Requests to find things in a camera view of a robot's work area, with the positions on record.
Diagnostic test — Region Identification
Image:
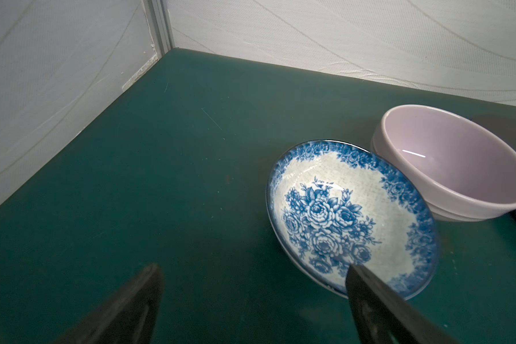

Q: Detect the pink ceramic bowl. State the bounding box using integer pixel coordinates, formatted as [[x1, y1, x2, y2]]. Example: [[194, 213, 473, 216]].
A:
[[371, 105, 516, 222]]

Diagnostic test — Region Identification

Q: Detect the blue floral ceramic bowl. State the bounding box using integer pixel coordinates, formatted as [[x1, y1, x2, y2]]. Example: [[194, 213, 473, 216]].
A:
[[266, 140, 440, 300]]

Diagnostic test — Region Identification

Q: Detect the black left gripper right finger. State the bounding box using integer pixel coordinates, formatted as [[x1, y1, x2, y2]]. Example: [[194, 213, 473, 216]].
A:
[[345, 265, 457, 343]]

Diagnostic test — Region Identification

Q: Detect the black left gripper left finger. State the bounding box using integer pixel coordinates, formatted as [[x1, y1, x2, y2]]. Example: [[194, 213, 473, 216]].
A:
[[54, 263, 164, 343]]

